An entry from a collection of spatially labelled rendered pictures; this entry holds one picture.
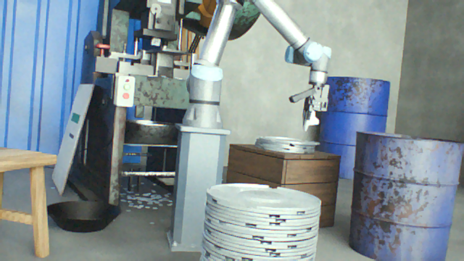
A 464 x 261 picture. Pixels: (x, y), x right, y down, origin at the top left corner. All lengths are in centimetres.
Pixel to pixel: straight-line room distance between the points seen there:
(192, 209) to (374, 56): 375
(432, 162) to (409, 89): 355
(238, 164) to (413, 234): 86
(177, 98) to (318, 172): 78
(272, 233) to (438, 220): 96
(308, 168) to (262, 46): 227
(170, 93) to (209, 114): 64
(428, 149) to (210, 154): 80
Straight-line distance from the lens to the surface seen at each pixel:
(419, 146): 178
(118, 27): 262
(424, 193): 182
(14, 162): 142
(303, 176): 207
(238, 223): 105
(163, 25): 240
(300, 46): 179
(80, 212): 206
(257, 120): 417
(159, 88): 224
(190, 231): 169
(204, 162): 164
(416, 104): 525
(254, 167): 211
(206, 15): 276
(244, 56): 408
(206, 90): 165
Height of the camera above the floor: 54
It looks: 3 degrees down
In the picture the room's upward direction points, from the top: 5 degrees clockwise
